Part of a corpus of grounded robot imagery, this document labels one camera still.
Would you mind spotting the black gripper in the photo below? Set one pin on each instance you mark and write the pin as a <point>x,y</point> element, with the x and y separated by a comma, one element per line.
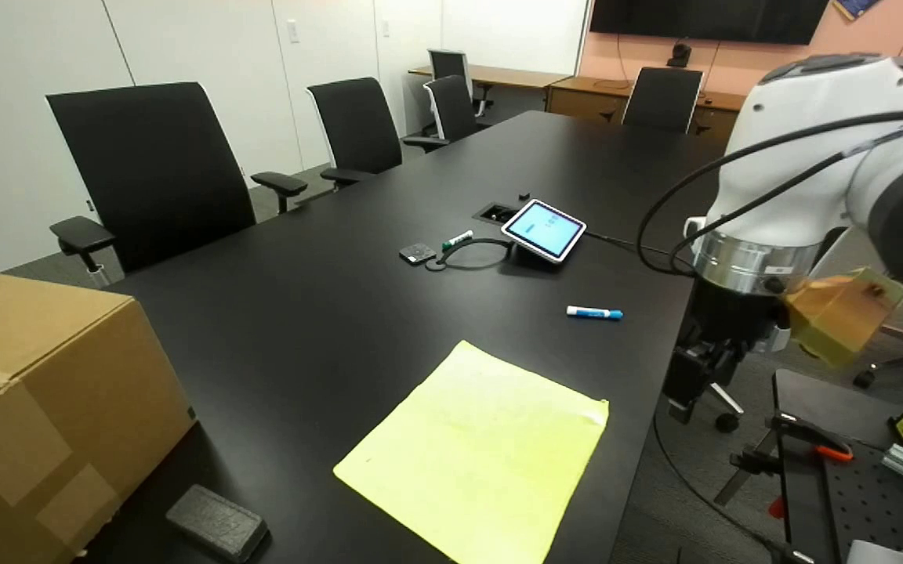
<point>727,319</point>

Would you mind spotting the yellow towel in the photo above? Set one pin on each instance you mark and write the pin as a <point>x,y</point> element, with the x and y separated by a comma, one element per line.
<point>476,449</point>

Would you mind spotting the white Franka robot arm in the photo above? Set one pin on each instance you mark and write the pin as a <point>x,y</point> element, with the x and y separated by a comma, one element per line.
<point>816,127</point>

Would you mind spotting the yellow translucent box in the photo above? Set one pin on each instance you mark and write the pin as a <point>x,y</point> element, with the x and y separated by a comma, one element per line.
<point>837,314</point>

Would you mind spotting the blue marker pen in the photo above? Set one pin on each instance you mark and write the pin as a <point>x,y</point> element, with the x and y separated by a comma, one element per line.
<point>593,310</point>

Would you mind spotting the tablet on stand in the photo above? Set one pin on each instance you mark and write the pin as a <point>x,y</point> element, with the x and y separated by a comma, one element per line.
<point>544,230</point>

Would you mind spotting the black table power port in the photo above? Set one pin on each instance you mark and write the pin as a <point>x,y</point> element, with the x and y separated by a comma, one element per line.
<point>499,215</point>

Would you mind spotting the wooden sideboard desk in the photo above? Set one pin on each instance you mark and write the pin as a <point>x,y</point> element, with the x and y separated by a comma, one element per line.
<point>586,94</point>

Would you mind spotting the black webcam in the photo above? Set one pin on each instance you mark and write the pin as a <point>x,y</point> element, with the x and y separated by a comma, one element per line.
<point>680,53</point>

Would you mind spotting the small black flat device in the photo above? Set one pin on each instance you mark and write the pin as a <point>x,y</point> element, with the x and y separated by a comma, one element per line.
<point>418,256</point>

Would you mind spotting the black rectangular block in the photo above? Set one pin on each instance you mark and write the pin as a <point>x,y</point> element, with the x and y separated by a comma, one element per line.
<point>218,520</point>

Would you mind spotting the large black office chair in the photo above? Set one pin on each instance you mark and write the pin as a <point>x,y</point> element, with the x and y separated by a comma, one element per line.
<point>147,167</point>

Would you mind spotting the brown cardboard box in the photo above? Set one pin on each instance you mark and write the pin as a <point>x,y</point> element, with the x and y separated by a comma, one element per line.
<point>49,408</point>

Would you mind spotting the black chair with white frame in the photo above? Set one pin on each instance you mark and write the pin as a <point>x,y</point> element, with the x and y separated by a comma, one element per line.
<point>726,408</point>

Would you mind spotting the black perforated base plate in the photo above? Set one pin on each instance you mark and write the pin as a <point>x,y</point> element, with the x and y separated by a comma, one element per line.
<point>868,491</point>

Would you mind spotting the black wall television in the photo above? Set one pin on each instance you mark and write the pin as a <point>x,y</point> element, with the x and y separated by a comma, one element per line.
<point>706,18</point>

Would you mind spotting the blue wall picture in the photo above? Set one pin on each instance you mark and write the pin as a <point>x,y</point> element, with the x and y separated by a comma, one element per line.
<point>858,7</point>

